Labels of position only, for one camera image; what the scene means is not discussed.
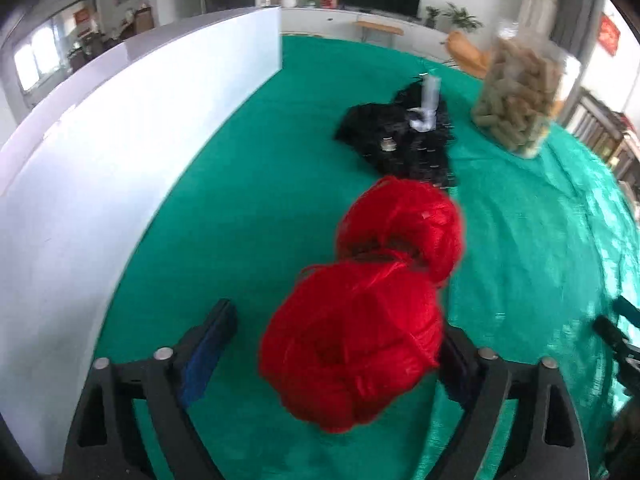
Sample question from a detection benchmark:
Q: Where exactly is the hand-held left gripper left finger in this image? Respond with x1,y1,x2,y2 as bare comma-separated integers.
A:
60,298,238,480

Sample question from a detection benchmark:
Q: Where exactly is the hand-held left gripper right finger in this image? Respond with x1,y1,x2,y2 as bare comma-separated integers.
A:
427,325,591,480

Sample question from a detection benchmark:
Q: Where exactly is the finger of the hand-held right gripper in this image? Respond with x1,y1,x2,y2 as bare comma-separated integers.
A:
592,315,637,361
614,295,640,328

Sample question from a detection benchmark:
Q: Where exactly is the red yarn ball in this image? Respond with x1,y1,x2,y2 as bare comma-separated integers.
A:
336,176,466,288
257,260,446,435

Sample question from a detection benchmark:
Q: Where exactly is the wooden railing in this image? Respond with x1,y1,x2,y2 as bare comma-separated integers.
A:
562,87,640,181

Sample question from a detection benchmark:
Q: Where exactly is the white long box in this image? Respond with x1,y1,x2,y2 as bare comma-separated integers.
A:
0,6,283,476

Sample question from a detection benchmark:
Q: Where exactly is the green satin cloth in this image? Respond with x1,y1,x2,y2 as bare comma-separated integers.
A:
92,35,640,480

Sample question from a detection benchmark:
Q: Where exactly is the black lace cloth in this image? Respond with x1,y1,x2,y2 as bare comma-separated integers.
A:
332,82,461,191

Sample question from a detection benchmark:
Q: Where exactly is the clear plastic snack jar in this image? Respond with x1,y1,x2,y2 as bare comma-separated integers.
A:
470,25,583,161

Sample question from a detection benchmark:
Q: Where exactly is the orange lounge chair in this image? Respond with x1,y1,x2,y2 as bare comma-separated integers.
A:
446,30,493,80

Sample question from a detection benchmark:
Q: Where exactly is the grey curtain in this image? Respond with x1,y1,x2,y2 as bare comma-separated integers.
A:
552,0,601,61

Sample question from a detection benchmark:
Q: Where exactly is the covered tower air conditioner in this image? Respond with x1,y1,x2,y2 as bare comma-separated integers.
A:
517,0,562,43

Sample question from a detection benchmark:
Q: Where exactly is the large green potted plant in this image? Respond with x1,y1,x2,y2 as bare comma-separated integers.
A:
442,2,485,33

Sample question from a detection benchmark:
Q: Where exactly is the white television cabinet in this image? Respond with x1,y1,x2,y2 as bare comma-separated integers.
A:
280,7,451,61

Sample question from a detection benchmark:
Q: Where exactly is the light wooden bench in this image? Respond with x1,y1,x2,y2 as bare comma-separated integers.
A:
355,20,405,43

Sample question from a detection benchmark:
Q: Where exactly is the red wall hanging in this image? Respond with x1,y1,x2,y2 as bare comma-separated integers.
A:
597,12,622,57

